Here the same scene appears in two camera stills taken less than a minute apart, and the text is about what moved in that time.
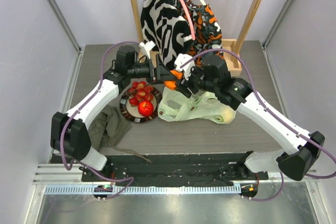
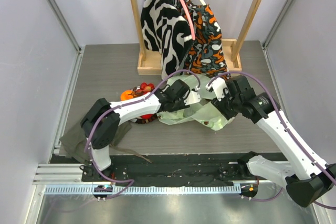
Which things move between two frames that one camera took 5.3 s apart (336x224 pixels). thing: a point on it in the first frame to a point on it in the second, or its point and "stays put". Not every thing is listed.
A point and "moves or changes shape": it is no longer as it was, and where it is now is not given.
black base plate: (179, 168) stays put
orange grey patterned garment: (208, 34) stays put
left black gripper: (161, 73) to (182, 105)
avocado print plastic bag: (174, 105) moves or changes shape
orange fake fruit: (171, 84) moves or changes shape
